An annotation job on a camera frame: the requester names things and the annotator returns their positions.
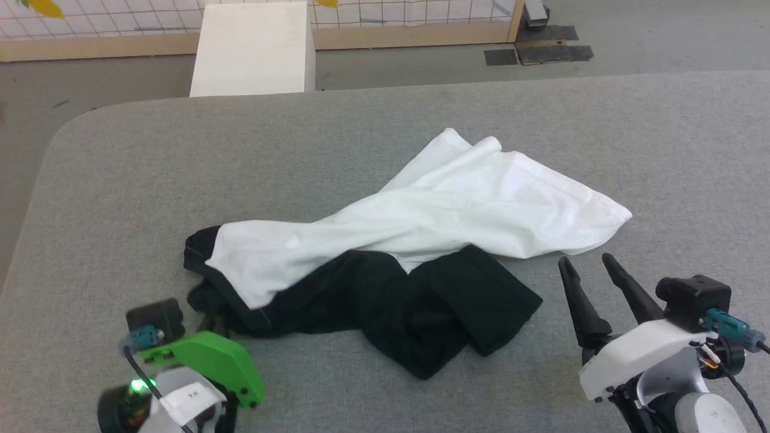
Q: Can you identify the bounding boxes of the lemon print grid panel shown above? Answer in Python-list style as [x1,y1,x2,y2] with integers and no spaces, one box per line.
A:
[0,0,525,63]

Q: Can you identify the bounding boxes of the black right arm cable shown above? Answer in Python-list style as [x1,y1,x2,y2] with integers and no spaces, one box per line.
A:
[705,309,770,433]

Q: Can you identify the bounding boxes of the white rectangular box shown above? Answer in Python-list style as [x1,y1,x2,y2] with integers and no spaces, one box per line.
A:
[189,2,316,98]

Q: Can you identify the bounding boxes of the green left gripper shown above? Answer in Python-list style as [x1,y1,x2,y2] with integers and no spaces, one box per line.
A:
[138,330,266,411]

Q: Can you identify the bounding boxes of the grey fabric sofa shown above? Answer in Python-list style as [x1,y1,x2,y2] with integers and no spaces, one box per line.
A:
[0,71,770,433]

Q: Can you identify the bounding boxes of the black and white shirt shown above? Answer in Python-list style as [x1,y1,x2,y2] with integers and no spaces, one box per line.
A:
[183,127,633,381]

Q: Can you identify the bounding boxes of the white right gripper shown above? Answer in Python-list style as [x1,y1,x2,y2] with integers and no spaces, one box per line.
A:
[558,253,722,402]

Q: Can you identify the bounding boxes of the black floor mats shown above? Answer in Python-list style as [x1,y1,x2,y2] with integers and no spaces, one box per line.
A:
[484,24,595,67]

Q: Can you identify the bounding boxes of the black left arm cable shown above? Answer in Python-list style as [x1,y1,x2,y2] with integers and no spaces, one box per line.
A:
[119,325,194,433]

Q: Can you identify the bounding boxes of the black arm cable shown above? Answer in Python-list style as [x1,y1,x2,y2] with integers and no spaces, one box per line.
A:
[119,325,194,433]
[705,309,770,433]

